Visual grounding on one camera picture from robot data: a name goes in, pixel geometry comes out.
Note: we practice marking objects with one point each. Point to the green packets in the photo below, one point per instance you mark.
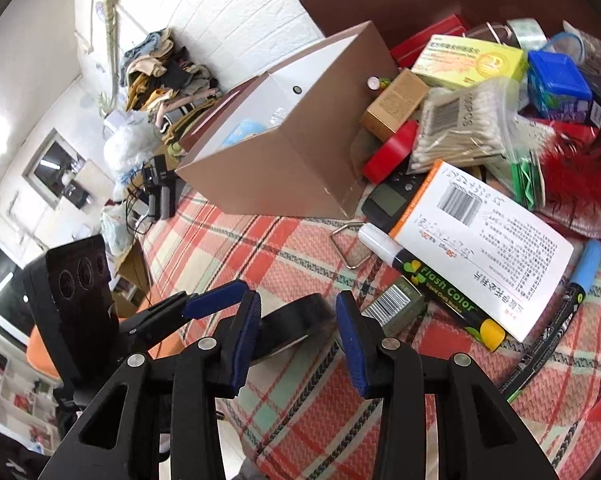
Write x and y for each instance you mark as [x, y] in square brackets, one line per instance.
[528, 180]

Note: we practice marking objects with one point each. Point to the small lip balm tube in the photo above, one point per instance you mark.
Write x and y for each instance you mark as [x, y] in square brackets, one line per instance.
[378, 83]

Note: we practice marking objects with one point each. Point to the black tape roll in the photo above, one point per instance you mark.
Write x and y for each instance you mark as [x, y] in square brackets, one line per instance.
[293, 317]

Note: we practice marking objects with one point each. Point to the black marker white cap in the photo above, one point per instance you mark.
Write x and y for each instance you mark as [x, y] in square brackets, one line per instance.
[430, 280]

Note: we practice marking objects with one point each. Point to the wrapped vertical pipe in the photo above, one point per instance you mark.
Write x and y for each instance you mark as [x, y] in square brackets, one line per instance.
[109, 25]

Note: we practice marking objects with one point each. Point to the black marker blue cap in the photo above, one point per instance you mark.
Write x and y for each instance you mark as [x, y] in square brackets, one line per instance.
[585, 265]

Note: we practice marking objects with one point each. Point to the white plastic bag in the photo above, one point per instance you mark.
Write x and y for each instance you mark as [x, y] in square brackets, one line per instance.
[125, 145]

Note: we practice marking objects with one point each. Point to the brown cardboard box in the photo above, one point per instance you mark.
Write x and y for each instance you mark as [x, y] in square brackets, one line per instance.
[300, 160]

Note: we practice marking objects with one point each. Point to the red flat box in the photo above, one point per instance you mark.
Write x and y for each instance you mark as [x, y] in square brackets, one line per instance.
[425, 40]

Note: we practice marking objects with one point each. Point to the small olive green box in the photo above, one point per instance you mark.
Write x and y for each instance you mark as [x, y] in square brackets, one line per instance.
[395, 305]

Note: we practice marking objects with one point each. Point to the clear tape roll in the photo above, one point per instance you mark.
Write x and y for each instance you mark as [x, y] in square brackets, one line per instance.
[528, 32]

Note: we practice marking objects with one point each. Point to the red tape roll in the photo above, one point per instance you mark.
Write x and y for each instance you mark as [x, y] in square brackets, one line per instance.
[388, 152]

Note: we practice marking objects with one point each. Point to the black digital timer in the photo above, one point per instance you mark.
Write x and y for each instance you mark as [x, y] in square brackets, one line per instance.
[385, 200]

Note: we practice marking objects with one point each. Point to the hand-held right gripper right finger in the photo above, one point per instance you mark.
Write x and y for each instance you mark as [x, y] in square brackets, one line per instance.
[351, 345]

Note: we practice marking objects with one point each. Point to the yellow green box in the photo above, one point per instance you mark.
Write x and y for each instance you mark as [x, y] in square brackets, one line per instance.
[473, 62]

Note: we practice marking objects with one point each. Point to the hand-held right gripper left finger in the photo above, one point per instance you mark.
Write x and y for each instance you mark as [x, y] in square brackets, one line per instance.
[241, 345]

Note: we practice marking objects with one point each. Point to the orange chair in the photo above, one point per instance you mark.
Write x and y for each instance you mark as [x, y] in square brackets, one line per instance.
[40, 355]

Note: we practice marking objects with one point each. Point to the white orange medicine box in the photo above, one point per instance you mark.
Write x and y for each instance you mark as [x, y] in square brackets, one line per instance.
[485, 245]

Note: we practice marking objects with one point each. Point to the bag of cotton swabs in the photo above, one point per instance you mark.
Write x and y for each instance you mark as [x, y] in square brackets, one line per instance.
[460, 125]

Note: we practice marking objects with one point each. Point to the plaid blanket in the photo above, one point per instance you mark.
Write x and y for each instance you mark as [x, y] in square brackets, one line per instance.
[290, 260]

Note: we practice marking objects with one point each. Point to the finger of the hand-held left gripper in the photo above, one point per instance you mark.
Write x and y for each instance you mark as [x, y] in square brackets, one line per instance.
[213, 302]

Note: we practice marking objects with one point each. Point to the white framed window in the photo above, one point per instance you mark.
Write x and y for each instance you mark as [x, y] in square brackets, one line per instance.
[3, 295]
[50, 170]

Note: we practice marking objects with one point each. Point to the small brown carton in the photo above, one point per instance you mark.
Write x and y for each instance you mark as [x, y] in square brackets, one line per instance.
[393, 105]

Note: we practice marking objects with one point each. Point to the blue plastic box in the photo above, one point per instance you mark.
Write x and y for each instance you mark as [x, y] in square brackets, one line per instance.
[558, 85]

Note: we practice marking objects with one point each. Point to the blue packet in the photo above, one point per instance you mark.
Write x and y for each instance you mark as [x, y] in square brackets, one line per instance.
[245, 132]

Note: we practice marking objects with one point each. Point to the pile of clothes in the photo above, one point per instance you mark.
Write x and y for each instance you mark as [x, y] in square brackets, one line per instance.
[165, 85]

